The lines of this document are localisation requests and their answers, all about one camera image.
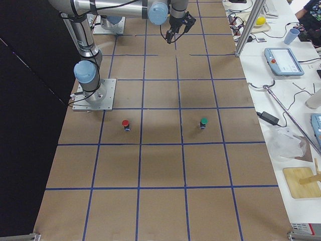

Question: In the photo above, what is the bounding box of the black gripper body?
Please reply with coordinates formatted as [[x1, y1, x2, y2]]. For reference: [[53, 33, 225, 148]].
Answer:
[[168, 11, 196, 34]]

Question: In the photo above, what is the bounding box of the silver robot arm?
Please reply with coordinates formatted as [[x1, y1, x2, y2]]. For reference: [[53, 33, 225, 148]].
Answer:
[[50, 1, 196, 105]]

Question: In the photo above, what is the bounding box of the green push button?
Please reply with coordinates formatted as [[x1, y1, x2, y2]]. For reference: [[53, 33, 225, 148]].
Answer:
[[200, 117, 208, 130]]

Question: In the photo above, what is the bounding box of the red push button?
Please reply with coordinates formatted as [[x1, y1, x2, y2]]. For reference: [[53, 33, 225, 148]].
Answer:
[[121, 119, 130, 132]]

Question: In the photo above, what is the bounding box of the beige tray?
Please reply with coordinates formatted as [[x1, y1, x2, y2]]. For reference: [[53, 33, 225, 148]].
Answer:
[[236, 12, 271, 34]]

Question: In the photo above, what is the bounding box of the yellow lemon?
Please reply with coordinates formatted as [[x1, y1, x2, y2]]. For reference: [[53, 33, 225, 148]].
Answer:
[[254, 16, 266, 27]]

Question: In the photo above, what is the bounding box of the blue teach pendant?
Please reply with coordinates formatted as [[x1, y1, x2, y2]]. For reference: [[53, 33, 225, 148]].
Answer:
[[310, 113, 321, 145], [264, 48, 304, 76]]

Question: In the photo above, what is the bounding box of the blue plastic cup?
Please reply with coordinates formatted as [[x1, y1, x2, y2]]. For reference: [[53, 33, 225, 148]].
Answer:
[[283, 28, 300, 45]]

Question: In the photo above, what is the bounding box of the brown paper mat blue grid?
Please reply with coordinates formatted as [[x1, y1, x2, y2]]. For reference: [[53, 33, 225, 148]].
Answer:
[[34, 1, 290, 240]]

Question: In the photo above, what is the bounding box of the black power adapter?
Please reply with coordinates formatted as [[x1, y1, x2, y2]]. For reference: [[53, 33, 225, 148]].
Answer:
[[258, 111, 279, 126]]

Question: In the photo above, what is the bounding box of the white cylinder tube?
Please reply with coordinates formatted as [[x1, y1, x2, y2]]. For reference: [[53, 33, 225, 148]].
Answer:
[[305, 90, 321, 109]]

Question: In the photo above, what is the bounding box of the clear plastic bag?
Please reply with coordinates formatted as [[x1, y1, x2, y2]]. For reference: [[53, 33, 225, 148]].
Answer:
[[264, 127, 312, 162]]

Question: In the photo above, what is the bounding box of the wooden cutting board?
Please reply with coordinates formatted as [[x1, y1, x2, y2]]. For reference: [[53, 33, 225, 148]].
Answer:
[[283, 167, 320, 199]]

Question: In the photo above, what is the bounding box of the aluminium frame post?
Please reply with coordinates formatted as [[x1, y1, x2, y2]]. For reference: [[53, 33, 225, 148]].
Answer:
[[235, 0, 265, 57]]

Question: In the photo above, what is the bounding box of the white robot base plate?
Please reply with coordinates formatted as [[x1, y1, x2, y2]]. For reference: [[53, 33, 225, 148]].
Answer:
[[71, 79, 116, 111]]

